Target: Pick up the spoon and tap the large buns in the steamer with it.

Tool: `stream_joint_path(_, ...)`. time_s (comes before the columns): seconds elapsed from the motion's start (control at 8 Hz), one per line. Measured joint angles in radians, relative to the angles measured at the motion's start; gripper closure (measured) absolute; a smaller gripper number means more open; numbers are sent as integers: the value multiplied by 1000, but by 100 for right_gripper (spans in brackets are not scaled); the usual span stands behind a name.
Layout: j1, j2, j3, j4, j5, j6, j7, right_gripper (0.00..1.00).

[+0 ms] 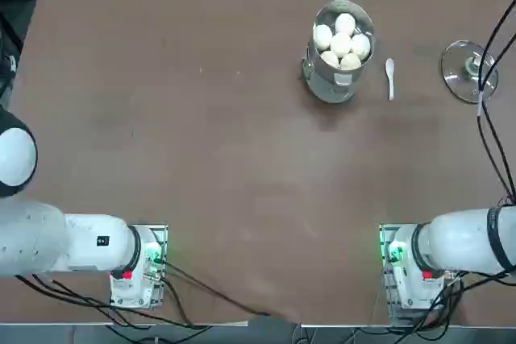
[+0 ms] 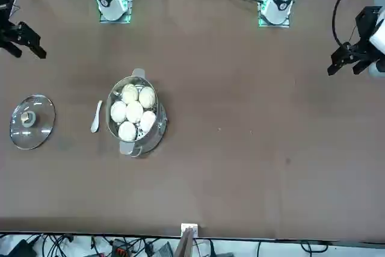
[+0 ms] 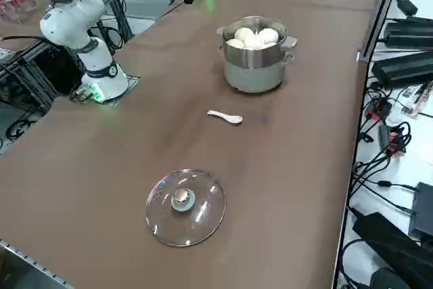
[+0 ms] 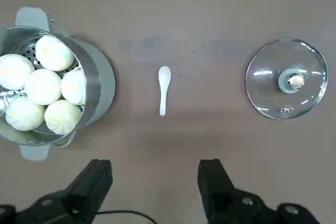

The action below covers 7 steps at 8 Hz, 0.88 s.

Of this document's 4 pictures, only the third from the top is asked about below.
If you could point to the aluminium edge rail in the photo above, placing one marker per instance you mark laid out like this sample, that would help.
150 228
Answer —
30 263

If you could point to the steel steamer basket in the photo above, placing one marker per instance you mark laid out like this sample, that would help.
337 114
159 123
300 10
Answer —
253 57

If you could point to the aluminium profile post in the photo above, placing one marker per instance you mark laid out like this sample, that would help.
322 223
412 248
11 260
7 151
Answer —
382 11

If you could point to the aluminium frame rack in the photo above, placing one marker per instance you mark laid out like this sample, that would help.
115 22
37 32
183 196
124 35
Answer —
23 65

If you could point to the small black power adapter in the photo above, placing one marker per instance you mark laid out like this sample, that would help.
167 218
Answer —
407 6

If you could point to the black ribbed power supply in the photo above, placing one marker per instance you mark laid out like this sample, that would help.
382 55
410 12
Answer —
402 69
409 33

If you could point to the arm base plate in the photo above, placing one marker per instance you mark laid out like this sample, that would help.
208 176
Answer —
132 81

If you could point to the flat black box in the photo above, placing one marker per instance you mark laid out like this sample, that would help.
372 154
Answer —
423 211

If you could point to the large black power brick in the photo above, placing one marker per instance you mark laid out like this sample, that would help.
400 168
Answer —
389 240

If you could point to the red and black connector box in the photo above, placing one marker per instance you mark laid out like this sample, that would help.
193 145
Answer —
395 140
380 109

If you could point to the white post bracket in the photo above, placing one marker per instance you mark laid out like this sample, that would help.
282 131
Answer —
363 56

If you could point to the grey cooking pot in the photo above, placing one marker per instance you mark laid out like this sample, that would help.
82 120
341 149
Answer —
253 79

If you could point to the glass pot lid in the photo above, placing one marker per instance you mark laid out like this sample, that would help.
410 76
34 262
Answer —
203 221

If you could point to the white ceramic spoon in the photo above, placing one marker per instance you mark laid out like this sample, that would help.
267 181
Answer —
224 116

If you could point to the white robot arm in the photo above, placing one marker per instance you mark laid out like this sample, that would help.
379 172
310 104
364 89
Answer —
78 21

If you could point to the large white steamed bun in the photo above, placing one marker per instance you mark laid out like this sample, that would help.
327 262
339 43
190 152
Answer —
244 34
235 44
254 42
268 34
271 45

